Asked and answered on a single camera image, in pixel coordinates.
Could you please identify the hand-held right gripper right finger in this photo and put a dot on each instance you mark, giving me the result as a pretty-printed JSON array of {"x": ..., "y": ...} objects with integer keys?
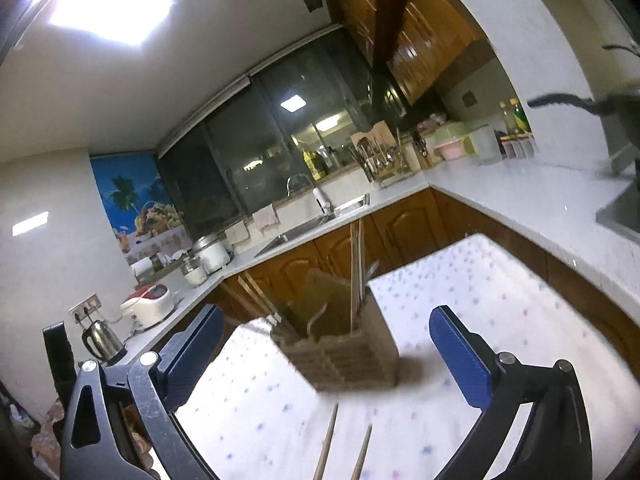
[{"x": 460, "y": 355}]

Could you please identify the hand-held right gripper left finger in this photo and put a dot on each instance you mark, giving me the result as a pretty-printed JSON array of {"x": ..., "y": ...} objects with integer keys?
[{"x": 195, "y": 355}]

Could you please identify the wooden chopstick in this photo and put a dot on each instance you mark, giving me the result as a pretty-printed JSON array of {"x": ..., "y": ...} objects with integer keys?
[
  {"x": 325, "y": 442},
  {"x": 275, "y": 305},
  {"x": 265, "y": 305},
  {"x": 352, "y": 270},
  {"x": 361, "y": 455}
]

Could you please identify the wooden utensil holder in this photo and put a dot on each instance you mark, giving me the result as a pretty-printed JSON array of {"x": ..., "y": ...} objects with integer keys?
[{"x": 350, "y": 360}]

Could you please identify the steel kitchen knife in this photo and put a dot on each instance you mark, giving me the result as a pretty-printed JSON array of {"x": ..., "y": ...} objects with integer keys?
[{"x": 325, "y": 295}]

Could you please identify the dish rack with utensils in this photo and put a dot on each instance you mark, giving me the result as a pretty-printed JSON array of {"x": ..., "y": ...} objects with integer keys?
[{"x": 387, "y": 165}]

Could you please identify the steel electric kettle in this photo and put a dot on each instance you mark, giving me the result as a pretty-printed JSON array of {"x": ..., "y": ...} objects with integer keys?
[{"x": 102, "y": 340}]

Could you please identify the white and red rice cooker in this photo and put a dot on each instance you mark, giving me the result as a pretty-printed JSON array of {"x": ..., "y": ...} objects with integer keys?
[{"x": 150, "y": 307}]

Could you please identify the dotted white tablecloth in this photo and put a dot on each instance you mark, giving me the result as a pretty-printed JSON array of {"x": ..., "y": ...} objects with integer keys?
[{"x": 500, "y": 300}]

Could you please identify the white mug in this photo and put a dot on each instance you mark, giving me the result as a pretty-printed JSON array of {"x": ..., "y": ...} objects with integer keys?
[{"x": 194, "y": 272}]

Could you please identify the white pot with steel lid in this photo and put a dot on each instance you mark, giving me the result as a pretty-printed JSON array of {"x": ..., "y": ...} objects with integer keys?
[{"x": 212, "y": 255}]

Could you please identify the beige hanging towel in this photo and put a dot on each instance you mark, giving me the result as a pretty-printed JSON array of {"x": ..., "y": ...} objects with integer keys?
[{"x": 237, "y": 234}]

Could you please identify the wooden base cabinets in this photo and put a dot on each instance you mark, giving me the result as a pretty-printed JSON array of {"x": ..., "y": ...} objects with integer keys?
[{"x": 400, "y": 225}]

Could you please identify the pink hanging towel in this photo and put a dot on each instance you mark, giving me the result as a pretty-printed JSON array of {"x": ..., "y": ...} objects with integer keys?
[{"x": 266, "y": 219}]

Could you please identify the steel sink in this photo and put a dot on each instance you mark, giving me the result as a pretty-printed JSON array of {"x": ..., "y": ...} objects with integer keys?
[{"x": 300, "y": 232}]

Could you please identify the dark kitchen window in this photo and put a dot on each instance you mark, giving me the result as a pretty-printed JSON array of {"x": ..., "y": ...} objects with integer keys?
[{"x": 235, "y": 160}]

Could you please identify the steel faucet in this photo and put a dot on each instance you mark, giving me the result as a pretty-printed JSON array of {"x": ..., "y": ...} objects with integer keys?
[{"x": 320, "y": 200}]

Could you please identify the wooden knife block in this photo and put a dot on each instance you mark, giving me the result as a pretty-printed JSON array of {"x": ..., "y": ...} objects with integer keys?
[{"x": 422, "y": 152}]

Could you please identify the clear plastic container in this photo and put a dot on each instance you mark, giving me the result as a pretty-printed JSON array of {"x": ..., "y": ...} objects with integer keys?
[{"x": 485, "y": 145}]

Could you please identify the green and pink basins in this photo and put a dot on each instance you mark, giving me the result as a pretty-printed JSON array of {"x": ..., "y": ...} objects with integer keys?
[{"x": 452, "y": 142}]

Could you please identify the steel gas stove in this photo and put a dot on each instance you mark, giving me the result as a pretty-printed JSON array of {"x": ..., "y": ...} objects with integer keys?
[{"x": 620, "y": 210}]

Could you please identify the yellow bottle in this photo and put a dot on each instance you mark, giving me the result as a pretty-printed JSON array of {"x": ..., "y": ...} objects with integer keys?
[{"x": 315, "y": 165}]

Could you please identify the row of seasoning bottles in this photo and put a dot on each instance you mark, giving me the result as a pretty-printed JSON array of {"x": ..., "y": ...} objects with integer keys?
[{"x": 517, "y": 135}]

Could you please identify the wooden cutting board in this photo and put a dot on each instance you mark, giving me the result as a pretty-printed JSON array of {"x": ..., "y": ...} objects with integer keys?
[{"x": 372, "y": 135}]

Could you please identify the black wok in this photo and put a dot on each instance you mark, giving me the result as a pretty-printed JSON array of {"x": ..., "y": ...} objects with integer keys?
[{"x": 620, "y": 110}]

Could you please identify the square ceiling light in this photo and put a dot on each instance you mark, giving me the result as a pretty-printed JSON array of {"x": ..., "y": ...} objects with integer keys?
[{"x": 110, "y": 0}]

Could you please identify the silver wall outlet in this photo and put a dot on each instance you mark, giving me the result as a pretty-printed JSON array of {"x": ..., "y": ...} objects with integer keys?
[{"x": 86, "y": 307}]

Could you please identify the fruit and palm wall poster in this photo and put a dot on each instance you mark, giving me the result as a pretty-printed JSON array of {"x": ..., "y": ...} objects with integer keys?
[{"x": 140, "y": 205}]

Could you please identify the dark wall socket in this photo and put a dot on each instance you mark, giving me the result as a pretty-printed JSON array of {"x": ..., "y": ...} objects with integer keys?
[{"x": 469, "y": 99}]

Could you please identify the wooden wall cabinets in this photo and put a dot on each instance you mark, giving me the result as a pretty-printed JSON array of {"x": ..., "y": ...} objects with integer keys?
[{"x": 425, "y": 35}]

